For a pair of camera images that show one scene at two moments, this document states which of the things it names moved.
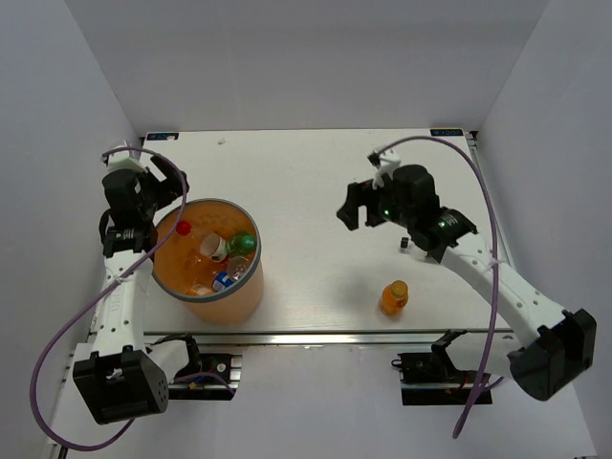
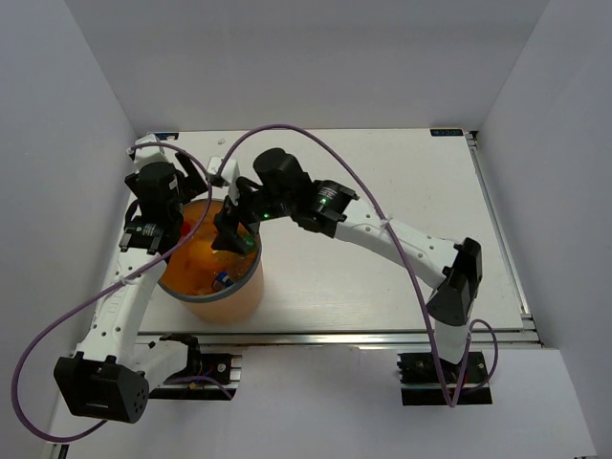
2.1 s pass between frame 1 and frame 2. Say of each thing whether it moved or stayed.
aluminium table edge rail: stayed
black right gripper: moved
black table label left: stayed
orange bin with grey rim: stayed
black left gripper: moved
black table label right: stayed
